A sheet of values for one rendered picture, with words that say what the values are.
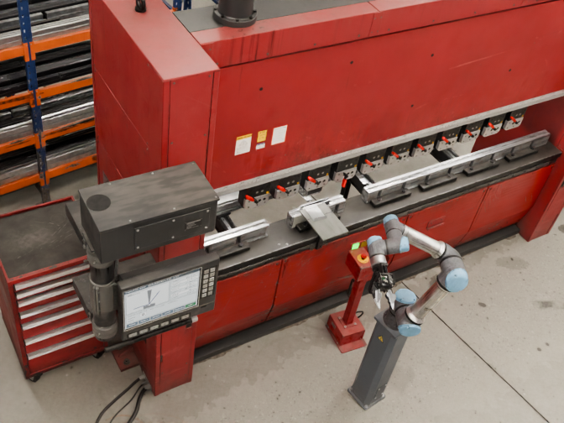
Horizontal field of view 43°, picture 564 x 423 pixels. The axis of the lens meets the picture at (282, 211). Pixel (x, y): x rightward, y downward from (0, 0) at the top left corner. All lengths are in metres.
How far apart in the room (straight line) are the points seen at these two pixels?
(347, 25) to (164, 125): 1.04
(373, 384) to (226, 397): 0.91
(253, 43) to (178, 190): 0.78
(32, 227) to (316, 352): 2.00
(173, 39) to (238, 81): 0.40
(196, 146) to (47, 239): 1.23
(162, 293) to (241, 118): 0.94
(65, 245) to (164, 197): 1.25
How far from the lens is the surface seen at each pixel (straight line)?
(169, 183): 2.93
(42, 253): 4.00
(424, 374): 4.97
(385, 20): 3.66
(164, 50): 3.05
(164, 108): 2.95
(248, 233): 4.15
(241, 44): 3.22
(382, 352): 4.26
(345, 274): 4.84
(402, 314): 3.91
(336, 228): 4.21
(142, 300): 3.11
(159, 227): 2.85
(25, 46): 4.77
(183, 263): 3.10
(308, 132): 3.82
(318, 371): 4.79
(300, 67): 3.51
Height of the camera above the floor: 3.92
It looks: 43 degrees down
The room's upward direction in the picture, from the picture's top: 11 degrees clockwise
